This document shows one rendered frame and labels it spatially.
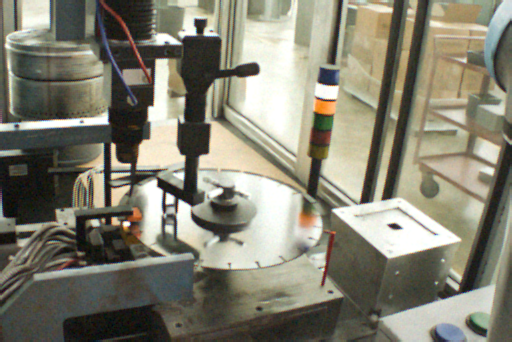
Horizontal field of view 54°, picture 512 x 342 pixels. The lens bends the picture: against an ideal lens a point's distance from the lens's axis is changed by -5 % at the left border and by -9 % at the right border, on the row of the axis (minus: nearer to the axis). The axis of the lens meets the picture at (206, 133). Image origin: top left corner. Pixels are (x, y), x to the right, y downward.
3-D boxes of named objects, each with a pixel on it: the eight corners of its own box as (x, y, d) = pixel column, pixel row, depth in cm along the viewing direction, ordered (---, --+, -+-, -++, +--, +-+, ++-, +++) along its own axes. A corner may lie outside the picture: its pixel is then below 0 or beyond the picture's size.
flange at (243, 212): (232, 191, 95) (233, 179, 94) (270, 219, 86) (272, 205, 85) (178, 204, 89) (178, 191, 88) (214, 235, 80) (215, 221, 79)
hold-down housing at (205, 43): (206, 146, 81) (216, 15, 74) (213, 158, 77) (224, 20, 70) (171, 148, 80) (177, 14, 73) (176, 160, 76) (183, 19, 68)
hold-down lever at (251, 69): (242, 72, 77) (244, 53, 76) (261, 83, 72) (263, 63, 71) (191, 73, 74) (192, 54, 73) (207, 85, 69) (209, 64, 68)
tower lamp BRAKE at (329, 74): (330, 78, 106) (332, 63, 105) (343, 84, 102) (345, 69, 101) (312, 78, 104) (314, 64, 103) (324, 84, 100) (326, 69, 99)
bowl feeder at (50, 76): (103, 133, 174) (104, 25, 161) (124, 171, 147) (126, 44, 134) (10, 140, 162) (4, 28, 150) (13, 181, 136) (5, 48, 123)
